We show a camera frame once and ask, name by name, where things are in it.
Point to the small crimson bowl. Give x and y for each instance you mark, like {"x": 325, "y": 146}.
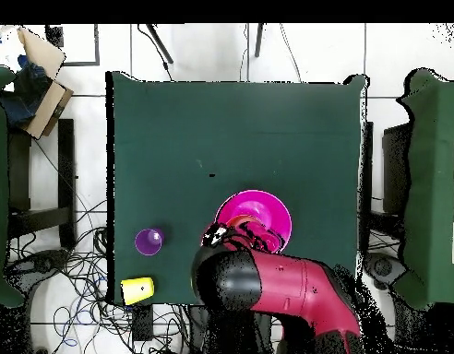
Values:
{"x": 271, "y": 239}

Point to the large pink bowl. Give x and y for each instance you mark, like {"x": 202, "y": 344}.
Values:
{"x": 271, "y": 206}

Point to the yellow cup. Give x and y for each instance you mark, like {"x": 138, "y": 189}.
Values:
{"x": 137, "y": 290}

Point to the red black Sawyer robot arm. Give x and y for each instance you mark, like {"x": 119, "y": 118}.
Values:
{"x": 286, "y": 287}

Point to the purple cup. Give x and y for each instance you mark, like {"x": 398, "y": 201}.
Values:
{"x": 148, "y": 241}

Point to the dark green table cloth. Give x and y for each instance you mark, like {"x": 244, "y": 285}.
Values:
{"x": 230, "y": 121}

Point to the black power brick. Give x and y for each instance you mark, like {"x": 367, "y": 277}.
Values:
{"x": 143, "y": 324}

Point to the grey base with black knob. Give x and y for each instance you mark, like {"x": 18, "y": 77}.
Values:
{"x": 42, "y": 263}
{"x": 384, "y": 267}

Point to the black tripod leg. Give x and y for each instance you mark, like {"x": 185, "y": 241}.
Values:
{"x": 259, "y": 40}
{"x": 160, "y": 44}

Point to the cardboard box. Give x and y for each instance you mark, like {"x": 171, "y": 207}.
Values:
{"x": 46, "y": 107}

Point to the dark blue cloth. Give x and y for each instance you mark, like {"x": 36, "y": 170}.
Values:
{"x": 24, "y": 96}

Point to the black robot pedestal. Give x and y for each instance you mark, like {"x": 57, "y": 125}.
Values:
{"x": 230, "y": 335}

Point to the black rectangular frame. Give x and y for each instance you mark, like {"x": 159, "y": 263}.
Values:
{"x": 97, "y": 48}

